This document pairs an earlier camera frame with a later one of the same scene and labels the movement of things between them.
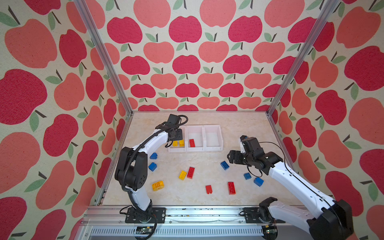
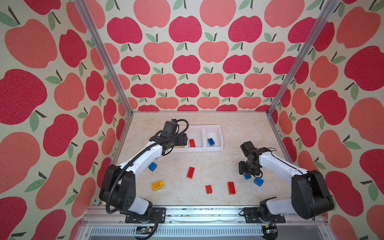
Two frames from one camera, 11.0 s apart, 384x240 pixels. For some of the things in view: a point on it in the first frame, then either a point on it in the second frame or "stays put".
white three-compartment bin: (199, 138) stays put
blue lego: (224, 165) -> (211, 142)
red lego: (190, 172) stays put
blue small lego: (247, 176) stays put
